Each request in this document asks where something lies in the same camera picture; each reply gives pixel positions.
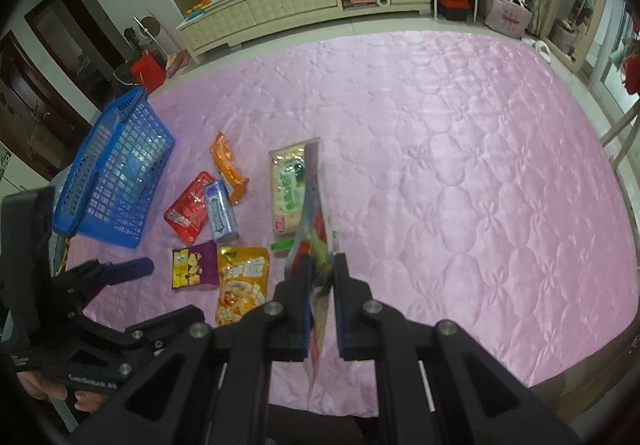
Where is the pink quilted cover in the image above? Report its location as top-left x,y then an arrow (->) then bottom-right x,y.
65,30 -> 638,418

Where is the pale blue white snack packet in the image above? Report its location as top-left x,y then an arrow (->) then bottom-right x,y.
117,158 -> 148,181

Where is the yellow purple snack packet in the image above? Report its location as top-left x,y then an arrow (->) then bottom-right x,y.
171,241 -> 221,292

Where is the pink bag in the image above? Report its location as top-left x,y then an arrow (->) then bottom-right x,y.
486,0 -> 533,40

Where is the silver red green snack packet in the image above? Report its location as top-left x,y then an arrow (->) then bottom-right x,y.
282,138 -> 335,396

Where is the dark bag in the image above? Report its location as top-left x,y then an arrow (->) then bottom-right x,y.
112,62 -> 138,91

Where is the arched floor mirror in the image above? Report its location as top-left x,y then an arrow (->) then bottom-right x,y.
542,0 -> 616,73

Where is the white cupboard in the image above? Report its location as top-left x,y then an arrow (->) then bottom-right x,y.
0,140 -> 38,198

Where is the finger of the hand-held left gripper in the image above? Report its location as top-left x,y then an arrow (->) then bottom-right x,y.
121,304 -> 206,353
50,256 -> 155,313

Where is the red garment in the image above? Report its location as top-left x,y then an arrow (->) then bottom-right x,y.
622,38 -> 640,96

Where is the person's left hand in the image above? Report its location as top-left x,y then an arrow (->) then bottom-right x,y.
15,370 -> 109,413

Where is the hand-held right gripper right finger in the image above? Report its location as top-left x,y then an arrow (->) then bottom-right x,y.
332,252 -> 558,445

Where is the red bag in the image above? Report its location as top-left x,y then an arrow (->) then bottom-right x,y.
131,50 -> 167,91

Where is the wooden chair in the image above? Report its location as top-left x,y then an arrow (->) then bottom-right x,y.
600,100 -> 640,166

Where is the cream TV cabinet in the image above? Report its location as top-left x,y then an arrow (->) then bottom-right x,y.
176,0 -> 433,65

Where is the pink broom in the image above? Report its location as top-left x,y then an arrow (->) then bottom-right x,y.
167,52 -> 191,76

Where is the white mop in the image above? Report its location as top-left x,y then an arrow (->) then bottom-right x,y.
133,16 -> 162,57

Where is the blue plastic basket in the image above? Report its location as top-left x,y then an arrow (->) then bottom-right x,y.
52,86 -> 177,249

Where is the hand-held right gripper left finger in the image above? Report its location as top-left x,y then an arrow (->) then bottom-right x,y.
100,252 -> 316,445

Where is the green white snack packet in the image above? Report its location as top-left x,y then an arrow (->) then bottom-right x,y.
269,139 -> 321,252

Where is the purple silver snack packet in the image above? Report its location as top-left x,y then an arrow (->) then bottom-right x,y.
204,179 -> 238,242

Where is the yellow orange snack packet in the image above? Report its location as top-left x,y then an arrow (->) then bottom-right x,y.
215,245 -> 272,328

